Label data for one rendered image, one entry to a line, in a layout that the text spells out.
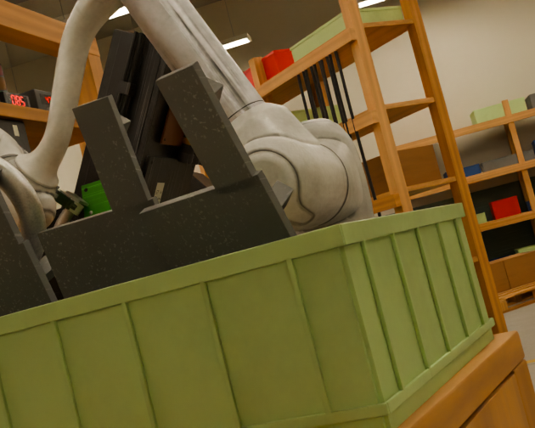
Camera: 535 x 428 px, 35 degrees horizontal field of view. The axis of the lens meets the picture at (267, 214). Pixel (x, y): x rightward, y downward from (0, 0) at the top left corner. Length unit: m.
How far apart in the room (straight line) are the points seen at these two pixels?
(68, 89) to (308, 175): 0.65
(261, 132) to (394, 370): 0.74
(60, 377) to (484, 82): 10.51
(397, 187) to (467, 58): 6.78
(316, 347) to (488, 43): 10.66
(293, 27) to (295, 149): 10.14
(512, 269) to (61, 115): 7.56
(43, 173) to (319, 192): 0.67
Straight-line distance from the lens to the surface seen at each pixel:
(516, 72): 11.26
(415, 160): 4.87
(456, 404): 0.82
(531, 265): 9.23
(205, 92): 0.78
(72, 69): 1.83
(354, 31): 4.70
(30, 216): 1.03
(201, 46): 1.50
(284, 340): 0.71
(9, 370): 0.89
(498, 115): 10.60
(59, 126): 1.81
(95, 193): 2.24
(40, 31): 2.91
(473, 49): 11.28
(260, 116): 1.41
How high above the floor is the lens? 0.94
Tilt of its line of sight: 4 degrees up
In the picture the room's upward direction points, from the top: 14 degrees counter-clockwise
